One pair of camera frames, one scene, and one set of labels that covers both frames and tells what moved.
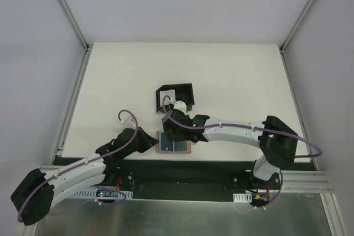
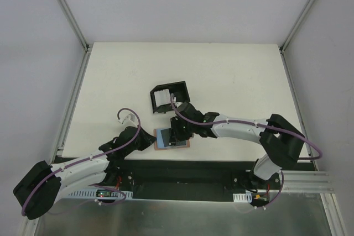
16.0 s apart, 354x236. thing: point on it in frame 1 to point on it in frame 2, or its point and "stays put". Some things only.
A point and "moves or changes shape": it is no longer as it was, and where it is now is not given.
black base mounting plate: x=166 y=179 stays put
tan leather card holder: x=165 y=144 moves or changes shape
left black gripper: x=144 y=142 stays put
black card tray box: x=183 y=93 moves or changes shape
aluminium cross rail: x=306 y=182 stays put
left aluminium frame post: x=87 y=47 stays put
